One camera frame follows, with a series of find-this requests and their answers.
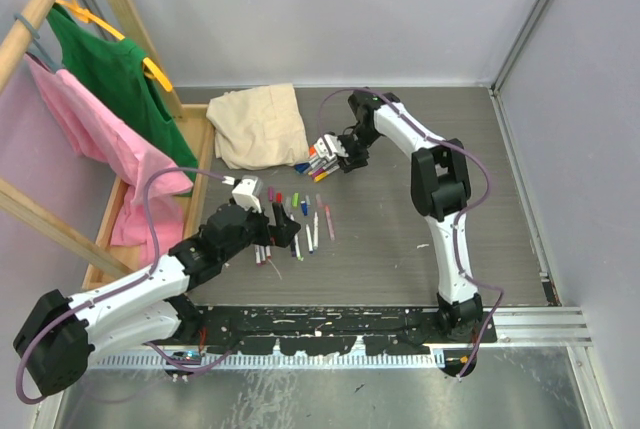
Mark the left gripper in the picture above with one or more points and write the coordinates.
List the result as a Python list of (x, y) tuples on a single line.
[(289, 225)]

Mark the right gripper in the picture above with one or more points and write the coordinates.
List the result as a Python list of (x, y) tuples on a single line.
[(351, 161)]

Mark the grey end white marker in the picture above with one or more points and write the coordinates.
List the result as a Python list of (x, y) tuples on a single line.
[(315, 233)]

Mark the blue end white marker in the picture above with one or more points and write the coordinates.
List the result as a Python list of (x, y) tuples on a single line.
[(309, 239)]

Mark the green cap rainbow pen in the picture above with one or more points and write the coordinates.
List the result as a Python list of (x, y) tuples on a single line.
[(297, 249)]

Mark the lilac pen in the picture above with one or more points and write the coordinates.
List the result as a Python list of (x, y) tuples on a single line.
[(329, 222)]

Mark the yellow end rainbow pen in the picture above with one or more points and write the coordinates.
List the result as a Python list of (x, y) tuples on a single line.
[(325, 174)]

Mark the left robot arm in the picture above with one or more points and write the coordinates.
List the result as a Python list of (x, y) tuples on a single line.
[(62, 335)]

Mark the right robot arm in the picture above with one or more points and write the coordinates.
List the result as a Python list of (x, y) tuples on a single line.
[(439, 190)]

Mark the grey cap white marker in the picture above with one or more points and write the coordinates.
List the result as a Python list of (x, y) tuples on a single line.
[(322, 166)]

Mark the beige folded cloth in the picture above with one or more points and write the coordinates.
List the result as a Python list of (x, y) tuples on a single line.
[(258, 128)]

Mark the pink shirt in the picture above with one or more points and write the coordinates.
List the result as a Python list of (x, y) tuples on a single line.
[(96, 132)]

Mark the wooden clothes rack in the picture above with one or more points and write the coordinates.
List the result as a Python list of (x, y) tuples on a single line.
[(106, 262)]

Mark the yellow hanger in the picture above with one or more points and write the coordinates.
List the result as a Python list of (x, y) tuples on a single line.
[(150, 69)]

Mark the green shirt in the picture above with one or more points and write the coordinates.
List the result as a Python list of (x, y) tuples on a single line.
[(113, 72)]

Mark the grey hanger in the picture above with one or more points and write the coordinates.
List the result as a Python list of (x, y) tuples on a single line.
[(36, 48)]

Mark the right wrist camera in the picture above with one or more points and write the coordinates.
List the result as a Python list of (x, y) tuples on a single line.
[(328, 147)]

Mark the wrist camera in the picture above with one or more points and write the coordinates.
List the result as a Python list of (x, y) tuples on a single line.
[(328, 147), (246, 192)]

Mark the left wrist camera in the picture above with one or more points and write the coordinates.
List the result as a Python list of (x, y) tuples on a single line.
[(246, 192)]

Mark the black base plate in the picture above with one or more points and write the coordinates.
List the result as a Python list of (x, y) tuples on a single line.
[(322, 331)]

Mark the grey cable duct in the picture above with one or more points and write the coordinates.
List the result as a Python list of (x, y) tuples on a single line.
[(357, 359)]

